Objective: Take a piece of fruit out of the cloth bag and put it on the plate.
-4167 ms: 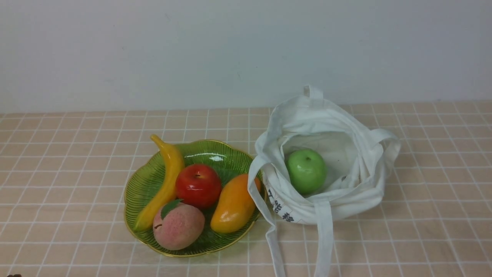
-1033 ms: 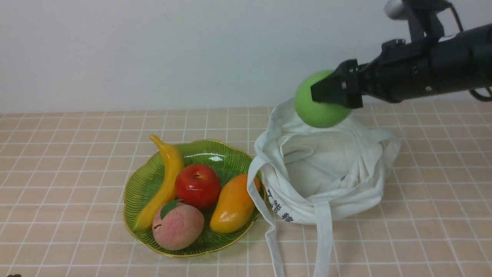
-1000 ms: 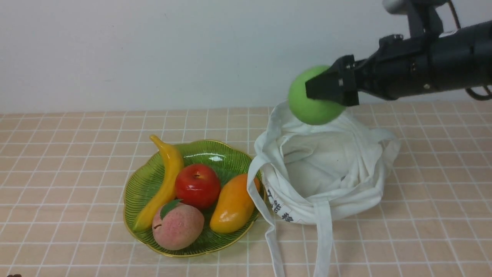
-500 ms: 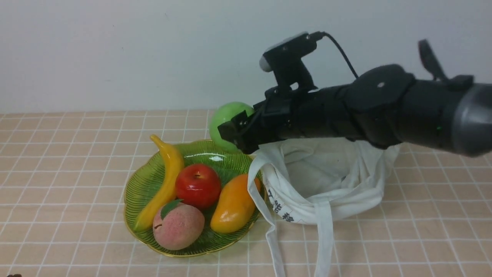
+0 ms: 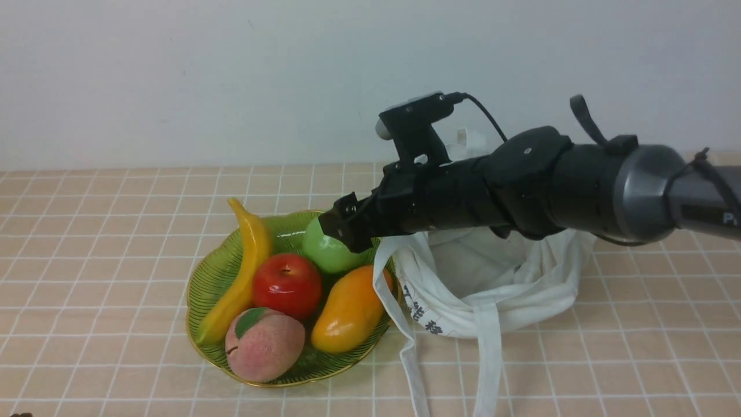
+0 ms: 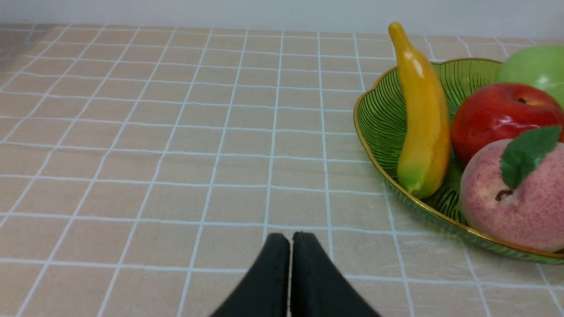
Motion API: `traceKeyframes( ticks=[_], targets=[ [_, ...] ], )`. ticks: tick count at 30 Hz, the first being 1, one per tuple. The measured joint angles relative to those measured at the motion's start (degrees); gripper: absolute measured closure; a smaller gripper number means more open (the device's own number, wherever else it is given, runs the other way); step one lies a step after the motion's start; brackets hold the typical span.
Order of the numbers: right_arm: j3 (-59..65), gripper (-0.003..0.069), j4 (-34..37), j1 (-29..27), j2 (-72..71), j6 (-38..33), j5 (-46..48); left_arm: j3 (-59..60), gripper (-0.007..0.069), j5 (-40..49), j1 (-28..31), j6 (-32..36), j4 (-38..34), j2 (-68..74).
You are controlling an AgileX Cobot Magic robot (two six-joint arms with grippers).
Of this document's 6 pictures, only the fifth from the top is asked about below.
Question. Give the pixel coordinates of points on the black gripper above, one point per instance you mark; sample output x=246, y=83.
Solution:
x=450, y=196

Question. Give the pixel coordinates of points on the green apple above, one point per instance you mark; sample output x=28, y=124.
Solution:
x=329, y=255

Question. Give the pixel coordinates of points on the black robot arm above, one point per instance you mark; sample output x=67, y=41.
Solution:
x=539, y=184

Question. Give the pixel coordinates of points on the white cloth tote bag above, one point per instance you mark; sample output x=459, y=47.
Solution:
x=471, y=284

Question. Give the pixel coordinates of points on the red apple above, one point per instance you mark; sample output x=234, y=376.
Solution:
x=290, y=284

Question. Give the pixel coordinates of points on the orange yellow mango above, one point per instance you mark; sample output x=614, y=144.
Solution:
x=351, y=313

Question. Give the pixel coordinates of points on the yellow banana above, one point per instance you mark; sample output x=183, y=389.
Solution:
x=257, y=248

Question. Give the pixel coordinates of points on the pink peach with leaf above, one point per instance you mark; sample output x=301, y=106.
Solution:
x=262, y=344

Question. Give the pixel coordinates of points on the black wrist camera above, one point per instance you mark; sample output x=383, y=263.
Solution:
x=409, y=126

